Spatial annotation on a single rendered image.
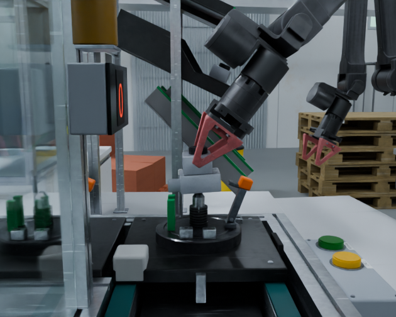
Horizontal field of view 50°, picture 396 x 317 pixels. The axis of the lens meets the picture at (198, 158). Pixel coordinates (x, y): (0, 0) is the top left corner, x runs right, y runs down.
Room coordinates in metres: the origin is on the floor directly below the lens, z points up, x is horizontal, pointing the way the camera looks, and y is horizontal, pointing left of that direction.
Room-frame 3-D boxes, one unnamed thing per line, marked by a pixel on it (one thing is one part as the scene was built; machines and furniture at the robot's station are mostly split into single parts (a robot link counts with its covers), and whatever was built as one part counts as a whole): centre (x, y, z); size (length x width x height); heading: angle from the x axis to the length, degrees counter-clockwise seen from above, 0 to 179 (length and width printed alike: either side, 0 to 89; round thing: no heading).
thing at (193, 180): (0.67, 0.01, 1.09); 0.08 x 0.04 x 0.07; 92
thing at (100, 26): (0.48, 0.11, 1.29); 0.05 x 0.05 x 0.05
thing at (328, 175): (4.55, -1.80, 0.46); 1.28 x 0.88 x 0.91; 95
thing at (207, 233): (0.62, -0.02, 1.00); 0.02 x 0.01 x 0.02; 91
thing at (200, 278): (0.55, 0.00, 0.95); 0.01 x 0.01 x 0.04; 1
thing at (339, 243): (0.66, -0.22, 0.96); 0.04 x 0.04 x 0.02
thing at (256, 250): (0.67, 0.00, 0.96); 0.24 x 0.24 x 0.02; 1
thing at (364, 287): (0.59, -0.22, 0.93); 0.21 x 0.07 x 0.06; 1
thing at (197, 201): (0.67, 0.00, 1.04); 0.02 x 0.02 x 0.03
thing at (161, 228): (0.67, 0.00, 0.98); 0.14 x 0.14 x 0.02
